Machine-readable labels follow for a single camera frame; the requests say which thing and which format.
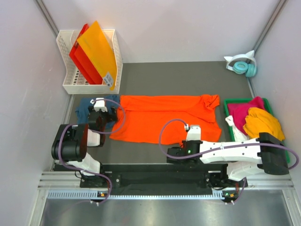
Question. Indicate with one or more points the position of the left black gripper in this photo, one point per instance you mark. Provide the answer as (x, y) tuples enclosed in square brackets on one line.
[(110, 117)]

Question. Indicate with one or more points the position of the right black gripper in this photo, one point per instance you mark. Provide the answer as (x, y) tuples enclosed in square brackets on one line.
[(184, 141)]

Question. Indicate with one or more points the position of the orange t shirt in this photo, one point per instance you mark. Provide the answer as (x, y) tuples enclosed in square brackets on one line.
[(146, 119)]

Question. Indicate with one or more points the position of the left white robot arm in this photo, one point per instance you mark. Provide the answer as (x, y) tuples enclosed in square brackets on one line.
[(71, 144)]

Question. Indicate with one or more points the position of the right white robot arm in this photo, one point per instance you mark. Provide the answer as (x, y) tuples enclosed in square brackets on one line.
[(264, 154)]

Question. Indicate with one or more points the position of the blue t shirt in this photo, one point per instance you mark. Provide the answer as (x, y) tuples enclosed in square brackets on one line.
[(82, 110)]

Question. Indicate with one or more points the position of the white perforated file basket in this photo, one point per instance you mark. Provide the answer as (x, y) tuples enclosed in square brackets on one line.
[(74, 82)]

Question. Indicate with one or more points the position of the red plastic folder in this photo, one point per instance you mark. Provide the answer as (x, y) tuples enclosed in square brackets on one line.
[(80, 59)]

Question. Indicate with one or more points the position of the pink t shirt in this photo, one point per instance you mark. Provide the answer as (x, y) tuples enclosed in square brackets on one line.
[(240, 112)]

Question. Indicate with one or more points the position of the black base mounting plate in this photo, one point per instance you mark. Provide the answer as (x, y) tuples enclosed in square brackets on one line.
[(166, 179)]

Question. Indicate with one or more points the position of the yellow t shirt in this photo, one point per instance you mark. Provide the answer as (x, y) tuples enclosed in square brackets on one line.
[(260, 121)]

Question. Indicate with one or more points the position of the orange plastic folder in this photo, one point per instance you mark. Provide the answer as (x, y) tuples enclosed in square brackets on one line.
[(99, 52)]

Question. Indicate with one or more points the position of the green plastic tray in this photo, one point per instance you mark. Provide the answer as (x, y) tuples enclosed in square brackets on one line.
[(231, 103)]

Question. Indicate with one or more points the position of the cat ear headphones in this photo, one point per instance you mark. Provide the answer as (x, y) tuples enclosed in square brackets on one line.
[(242, 64)]

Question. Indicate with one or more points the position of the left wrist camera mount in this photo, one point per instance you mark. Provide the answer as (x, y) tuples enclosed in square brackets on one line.
[(99, 105)]

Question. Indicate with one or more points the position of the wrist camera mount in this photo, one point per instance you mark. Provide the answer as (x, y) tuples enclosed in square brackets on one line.
[(193, 132), (99, 105)]

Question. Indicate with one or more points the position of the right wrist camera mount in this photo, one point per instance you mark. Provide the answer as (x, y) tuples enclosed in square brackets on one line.
[(193, 132)]

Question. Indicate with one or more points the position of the slotted cable duct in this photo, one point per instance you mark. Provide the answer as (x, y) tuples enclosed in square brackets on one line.
[(100, 195)]

